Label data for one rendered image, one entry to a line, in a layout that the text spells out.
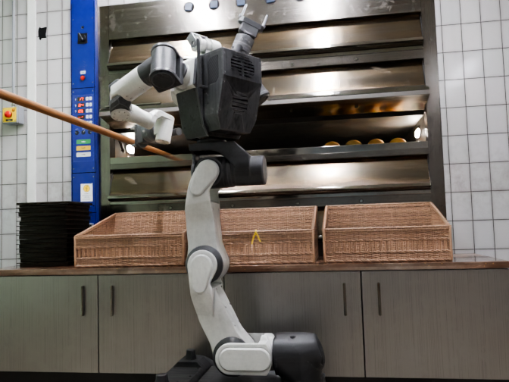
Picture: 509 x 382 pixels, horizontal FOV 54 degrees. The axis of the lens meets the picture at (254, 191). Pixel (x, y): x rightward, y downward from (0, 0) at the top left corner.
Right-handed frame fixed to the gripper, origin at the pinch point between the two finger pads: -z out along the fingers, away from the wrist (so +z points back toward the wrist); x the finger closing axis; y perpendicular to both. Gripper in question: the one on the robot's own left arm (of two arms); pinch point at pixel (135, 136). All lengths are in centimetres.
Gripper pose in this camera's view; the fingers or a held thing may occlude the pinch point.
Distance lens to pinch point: 242.8
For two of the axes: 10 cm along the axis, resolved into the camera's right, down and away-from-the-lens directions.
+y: 7.0, 0.1, 7.1
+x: 0.4, 10.0, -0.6
